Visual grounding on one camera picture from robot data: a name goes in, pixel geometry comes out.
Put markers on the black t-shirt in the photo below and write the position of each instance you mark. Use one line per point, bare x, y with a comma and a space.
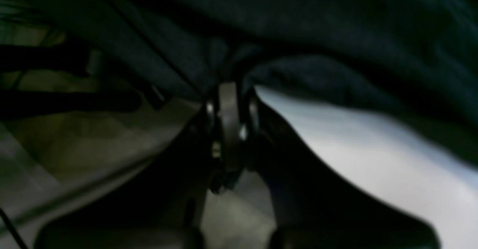
413, 59

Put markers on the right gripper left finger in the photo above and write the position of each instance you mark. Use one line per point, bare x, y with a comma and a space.
161, 207

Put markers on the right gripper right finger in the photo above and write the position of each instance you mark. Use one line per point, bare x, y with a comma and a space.
316, 207

